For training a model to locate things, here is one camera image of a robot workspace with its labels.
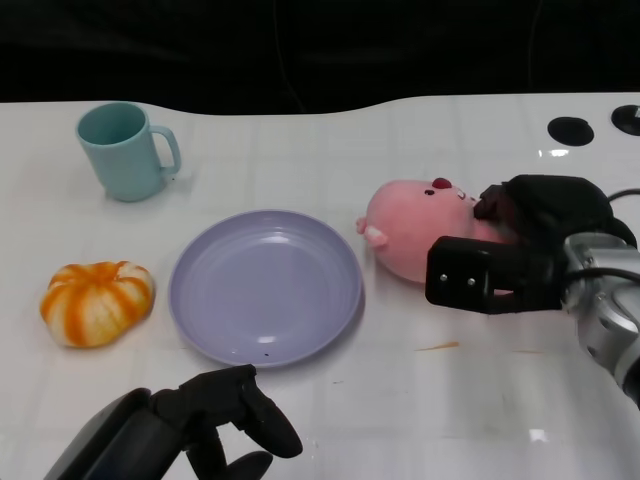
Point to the teal plastic mug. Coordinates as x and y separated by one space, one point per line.
122 152

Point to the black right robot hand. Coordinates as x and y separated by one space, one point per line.
525 250

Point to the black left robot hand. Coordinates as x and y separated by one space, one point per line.
150 430

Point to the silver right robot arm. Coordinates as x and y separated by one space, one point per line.
607 300

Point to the pink plush beaver doll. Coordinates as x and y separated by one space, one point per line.
415 227

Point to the lavender plastic plate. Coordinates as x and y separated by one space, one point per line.
265 287

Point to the orange white plush pumpkin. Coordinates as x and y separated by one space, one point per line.
97 302

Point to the black round table grommet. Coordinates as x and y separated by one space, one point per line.
570 131
627 119

